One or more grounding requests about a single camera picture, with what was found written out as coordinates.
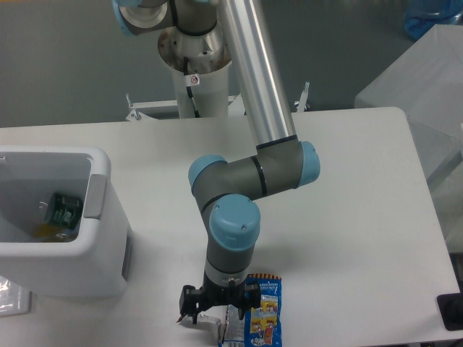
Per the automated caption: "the blue water jug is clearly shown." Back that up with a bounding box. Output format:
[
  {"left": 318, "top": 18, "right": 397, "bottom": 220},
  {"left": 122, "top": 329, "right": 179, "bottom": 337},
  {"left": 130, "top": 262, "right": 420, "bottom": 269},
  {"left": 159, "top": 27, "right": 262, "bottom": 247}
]
[{"left": 403, "top": 1, "right": 462, "bottom": 40}]

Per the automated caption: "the white trash can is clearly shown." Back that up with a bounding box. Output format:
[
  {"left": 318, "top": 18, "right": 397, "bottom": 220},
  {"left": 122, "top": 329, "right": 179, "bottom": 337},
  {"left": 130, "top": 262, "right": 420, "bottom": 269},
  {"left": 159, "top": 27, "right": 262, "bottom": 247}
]
[{"left": 1, "top": 145, "right": 132, "bottom": 297}]

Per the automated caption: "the left table clamp bolt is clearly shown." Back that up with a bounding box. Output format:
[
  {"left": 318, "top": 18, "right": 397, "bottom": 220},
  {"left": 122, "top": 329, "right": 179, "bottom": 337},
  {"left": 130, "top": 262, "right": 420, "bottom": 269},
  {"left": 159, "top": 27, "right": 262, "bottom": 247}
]
[{"left": 125, "top": 93, "right": 142, "bottom": 121}]

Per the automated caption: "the clear plastic bag at left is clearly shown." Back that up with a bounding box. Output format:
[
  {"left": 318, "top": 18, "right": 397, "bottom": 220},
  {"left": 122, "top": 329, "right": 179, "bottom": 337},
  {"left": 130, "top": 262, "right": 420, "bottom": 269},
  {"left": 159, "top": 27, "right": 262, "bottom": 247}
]
[{"left": 0, "top": 277, "right": 31, "bottom": 317}]

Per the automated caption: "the right table clamp bolt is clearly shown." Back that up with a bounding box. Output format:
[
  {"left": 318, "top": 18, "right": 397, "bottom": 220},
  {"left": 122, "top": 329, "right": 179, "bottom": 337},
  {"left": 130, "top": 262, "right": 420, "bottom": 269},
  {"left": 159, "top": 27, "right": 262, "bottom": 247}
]
[{"left": 294, "top": 81, "right": 310, "bottom": 113}]

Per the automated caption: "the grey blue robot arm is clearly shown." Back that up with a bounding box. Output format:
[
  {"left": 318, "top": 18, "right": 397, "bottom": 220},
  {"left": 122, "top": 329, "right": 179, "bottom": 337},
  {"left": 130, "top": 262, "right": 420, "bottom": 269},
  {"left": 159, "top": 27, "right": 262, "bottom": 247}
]
[{"left": 113, "top": 1, "right": 320, "bottom": 319}]

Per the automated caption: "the yellow wrapper in bin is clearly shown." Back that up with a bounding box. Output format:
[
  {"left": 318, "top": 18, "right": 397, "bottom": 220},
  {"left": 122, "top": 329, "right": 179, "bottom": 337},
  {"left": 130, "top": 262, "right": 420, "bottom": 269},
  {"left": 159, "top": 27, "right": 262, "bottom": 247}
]
[{"left": 32, "top": 223, "right": 78, "bottom": 242}]

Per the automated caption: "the small silver torn wrapper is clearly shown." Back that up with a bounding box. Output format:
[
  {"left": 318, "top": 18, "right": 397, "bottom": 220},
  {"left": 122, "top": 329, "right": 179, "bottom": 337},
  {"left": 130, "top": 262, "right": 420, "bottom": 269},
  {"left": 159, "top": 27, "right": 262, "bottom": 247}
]
[{"left": 177, "top": 313, "right": 222, "bottom": 332}]

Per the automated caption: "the table clamp bolt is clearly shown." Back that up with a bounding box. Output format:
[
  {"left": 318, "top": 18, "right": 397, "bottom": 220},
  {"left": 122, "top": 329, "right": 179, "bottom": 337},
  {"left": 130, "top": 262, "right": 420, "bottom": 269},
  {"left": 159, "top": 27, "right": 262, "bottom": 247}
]
[
  {"left": 294, "top": 81, "right": 310, "bottom": 113},
  {"left": 125, "top": 93, "right": 142, "bottom": 121}
]

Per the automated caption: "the dark green package in bin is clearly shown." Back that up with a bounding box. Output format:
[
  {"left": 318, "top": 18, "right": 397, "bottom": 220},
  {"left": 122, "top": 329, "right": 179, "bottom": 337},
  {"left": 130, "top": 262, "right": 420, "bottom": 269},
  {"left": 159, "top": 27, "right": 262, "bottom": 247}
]
[{"left": 44, "top": 192, "right": 83, "bottom": 230}]

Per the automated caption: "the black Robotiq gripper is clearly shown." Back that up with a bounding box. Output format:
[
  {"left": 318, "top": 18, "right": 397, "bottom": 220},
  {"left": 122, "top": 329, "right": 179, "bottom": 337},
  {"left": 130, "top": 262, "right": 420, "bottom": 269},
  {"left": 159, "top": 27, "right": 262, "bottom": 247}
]
[{"left": 179, "top": 273, "right": 261, "bottom": 324}]

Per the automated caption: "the blue snack bag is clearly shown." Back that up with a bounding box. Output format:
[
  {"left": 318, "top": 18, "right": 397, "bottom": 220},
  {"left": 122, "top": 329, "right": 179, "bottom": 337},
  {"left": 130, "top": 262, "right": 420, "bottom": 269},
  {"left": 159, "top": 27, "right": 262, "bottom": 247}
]
[{"left": 216, "top": 272, "right": 284, "bottom": 347}]

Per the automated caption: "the black device at edge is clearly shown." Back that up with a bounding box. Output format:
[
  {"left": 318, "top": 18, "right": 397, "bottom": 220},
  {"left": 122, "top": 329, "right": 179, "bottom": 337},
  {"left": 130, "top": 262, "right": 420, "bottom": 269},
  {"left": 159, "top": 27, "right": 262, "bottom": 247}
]
[{"left": 437, "top": 293, "right": 462, "bottom": 331}]

